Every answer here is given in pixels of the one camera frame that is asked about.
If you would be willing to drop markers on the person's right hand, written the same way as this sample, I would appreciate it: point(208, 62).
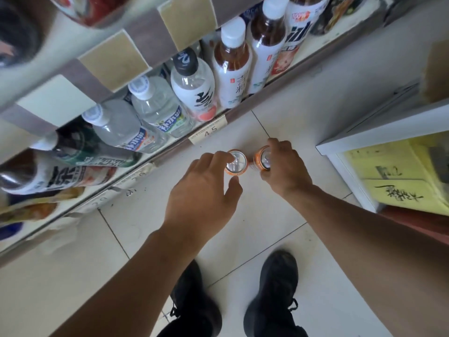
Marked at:
point(287, 171)

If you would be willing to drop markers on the person's left hand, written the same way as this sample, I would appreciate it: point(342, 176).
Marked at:
point(200, 207)

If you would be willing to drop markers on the tall orange striped can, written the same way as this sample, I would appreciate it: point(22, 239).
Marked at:
point(261, 159)
point(240, 164)

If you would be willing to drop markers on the white shelving unit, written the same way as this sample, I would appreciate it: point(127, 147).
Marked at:
point(386, 126)

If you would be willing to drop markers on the person's right forearm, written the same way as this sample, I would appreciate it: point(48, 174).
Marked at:
point(368, 242)

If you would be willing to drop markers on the person's left forearm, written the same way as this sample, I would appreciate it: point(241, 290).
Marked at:
point(133, 294)

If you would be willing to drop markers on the person's left shoe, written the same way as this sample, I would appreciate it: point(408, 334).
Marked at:
point(196, 301)

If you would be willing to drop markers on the person's shoe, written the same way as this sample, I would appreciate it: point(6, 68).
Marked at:
point(273, 287)
point(196, 301)

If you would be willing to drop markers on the person's right shoe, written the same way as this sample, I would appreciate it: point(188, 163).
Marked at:
point(273, 287)

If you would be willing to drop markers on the person's dark grey trousers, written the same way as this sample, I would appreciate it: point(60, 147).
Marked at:
point(168, 331)

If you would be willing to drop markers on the yellow flat box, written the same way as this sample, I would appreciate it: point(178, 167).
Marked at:
point(386, 164)

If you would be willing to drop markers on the rows of small bottles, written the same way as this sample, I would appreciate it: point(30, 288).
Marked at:
point(193, 84)

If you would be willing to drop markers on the red flat box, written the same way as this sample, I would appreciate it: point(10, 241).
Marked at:
point(421, 224)

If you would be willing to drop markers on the group of capped tea bottles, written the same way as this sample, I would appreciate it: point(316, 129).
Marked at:
point(17, 38)

